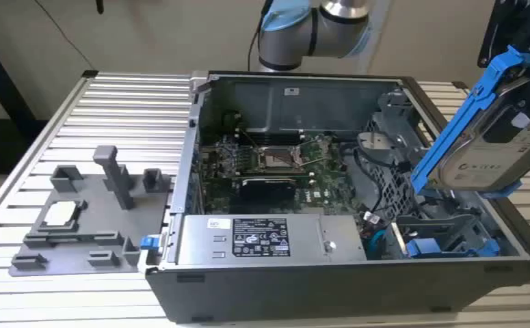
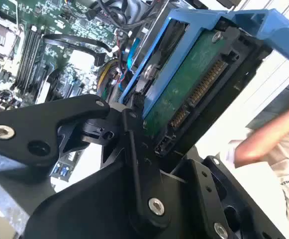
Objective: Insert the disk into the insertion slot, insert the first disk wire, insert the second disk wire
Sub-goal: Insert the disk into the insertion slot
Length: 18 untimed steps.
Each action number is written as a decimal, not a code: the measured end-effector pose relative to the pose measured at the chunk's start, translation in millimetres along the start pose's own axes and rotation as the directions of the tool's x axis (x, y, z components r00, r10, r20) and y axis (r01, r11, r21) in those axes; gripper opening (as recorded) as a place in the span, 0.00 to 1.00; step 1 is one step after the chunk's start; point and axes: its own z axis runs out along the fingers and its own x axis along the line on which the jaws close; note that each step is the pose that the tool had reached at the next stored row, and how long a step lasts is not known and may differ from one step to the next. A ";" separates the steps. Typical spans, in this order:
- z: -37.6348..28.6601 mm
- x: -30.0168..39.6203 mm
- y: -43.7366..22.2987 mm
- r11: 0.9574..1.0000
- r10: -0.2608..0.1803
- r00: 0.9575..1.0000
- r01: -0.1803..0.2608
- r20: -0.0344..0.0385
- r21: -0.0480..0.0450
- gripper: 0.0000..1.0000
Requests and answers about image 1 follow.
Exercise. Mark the blue case latch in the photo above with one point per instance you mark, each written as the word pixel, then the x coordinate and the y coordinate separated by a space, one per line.
pixel 148 242

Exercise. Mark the CPU socket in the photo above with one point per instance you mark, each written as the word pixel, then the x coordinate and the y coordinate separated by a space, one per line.
pixel 275 160

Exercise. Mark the thin metal locking lever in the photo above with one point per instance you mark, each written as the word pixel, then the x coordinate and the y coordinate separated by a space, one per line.
pixel 249 137

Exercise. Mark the grey parts rack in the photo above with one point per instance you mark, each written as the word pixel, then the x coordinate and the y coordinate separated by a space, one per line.
pixel 91 212

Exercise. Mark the grey metal disk bay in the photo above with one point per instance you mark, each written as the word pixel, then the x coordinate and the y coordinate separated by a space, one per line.
pixel 385 177

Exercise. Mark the hard disk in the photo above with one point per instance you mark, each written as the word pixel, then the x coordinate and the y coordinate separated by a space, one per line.
pixel 488 160

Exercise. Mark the small black hanging object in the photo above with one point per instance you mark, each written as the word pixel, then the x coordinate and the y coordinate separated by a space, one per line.
pixel 99 7

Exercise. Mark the green motherboard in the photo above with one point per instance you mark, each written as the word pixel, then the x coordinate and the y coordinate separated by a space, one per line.
pixel 333 191

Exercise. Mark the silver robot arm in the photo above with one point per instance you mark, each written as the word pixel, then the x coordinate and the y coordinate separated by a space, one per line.
pixel 287 44

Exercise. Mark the black open PC case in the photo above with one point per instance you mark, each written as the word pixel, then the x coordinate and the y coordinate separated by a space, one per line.
pixel 291 294

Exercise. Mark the black post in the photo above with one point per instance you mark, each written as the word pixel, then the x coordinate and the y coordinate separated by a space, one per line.
pixel 0 75

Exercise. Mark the blue disk carrier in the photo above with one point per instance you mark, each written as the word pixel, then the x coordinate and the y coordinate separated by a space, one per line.
pixel 422 247

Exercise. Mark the black cabinet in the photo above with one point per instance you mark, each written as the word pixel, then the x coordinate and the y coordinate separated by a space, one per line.
pixel 0 150

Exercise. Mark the silver CPU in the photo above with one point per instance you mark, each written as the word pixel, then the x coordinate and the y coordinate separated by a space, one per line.
pixel 62 213

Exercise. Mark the black graphics card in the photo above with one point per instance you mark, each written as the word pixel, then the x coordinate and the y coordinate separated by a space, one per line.
pixel 267 191

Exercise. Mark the silver power supply unit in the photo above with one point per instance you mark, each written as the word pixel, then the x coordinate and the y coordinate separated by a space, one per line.
pixel 200 242

